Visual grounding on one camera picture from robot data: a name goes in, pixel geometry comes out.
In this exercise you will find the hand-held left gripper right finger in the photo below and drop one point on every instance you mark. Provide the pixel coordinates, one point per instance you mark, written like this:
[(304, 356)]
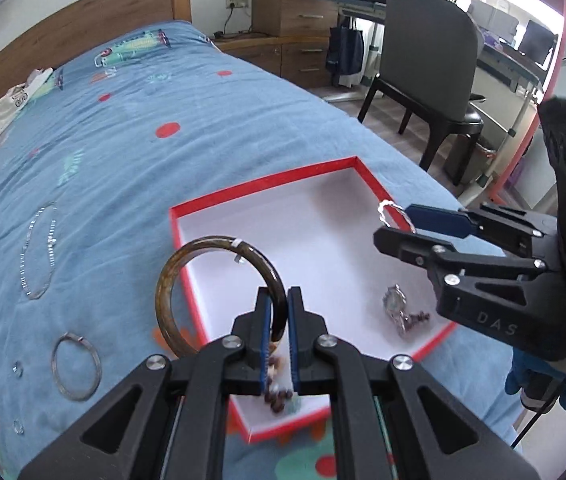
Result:
[(293, 340)]

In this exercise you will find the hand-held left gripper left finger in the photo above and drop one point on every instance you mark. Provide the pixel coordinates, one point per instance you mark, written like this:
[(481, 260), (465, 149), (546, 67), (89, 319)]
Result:
[(263, 340)]

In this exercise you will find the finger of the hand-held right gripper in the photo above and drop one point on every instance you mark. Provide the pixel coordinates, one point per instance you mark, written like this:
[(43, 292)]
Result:
[(403, 242), (438, 220)]

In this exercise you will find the red cardboard box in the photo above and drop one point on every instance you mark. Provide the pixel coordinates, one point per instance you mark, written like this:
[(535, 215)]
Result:
[(313, 230)]

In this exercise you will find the dark brown bangle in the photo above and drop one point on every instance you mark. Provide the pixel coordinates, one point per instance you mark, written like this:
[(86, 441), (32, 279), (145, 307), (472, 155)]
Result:
[(203, 245)]

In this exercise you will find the thin silver bangle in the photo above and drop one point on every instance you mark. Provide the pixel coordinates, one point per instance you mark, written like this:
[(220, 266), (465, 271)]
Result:
[(70, 336)]

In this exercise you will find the silver charm jewellery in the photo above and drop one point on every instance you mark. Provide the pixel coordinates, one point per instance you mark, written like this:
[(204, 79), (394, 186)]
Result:
[(394, 300)]

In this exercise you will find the grey chair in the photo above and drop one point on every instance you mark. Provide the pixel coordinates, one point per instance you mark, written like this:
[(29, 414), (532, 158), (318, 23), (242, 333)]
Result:
[(423, 50)]

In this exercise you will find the blue printed blanket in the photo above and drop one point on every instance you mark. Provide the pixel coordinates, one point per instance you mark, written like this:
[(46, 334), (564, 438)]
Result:
[(163, 185)]

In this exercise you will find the dark hanging bag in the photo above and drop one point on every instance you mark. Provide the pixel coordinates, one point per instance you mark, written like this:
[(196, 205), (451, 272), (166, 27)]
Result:
[(345, 50)]

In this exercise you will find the black monitor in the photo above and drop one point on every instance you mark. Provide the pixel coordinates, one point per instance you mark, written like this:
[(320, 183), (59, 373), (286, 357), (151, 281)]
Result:
[(538, 40)]

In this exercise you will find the low wooden cabinet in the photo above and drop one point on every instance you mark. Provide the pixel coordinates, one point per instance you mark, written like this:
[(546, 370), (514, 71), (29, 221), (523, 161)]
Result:
[(303, 60)]

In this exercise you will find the grey desk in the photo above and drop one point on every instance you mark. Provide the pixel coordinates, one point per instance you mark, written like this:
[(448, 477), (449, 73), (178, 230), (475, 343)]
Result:
[(363, 7)]

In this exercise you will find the tall wooden drawer cabinet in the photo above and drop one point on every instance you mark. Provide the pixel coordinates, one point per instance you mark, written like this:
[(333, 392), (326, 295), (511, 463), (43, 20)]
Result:
[(288, 10)]

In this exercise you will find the wooden headboard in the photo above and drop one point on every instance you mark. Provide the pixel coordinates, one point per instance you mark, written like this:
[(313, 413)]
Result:
[(88, 15)]

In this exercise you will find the wall outlet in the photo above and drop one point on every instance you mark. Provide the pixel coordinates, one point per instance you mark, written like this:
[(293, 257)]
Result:
[(238, 3)]

